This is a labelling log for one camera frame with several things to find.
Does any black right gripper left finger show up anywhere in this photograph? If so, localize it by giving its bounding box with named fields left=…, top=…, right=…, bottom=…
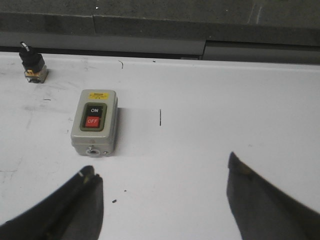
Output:
left=0, top=165, right=104, bottom=240

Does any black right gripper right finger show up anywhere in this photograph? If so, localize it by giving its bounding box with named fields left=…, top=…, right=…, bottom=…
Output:
left=226, top=152, right=320, bottom=240

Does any grey on off switch box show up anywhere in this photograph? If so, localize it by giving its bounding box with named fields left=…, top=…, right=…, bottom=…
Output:
left=70, top=89, right=118, bottom=158

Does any black selector switch module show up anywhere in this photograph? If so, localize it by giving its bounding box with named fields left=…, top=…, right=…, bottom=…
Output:
left=19, top=41, right=49, bottom=84

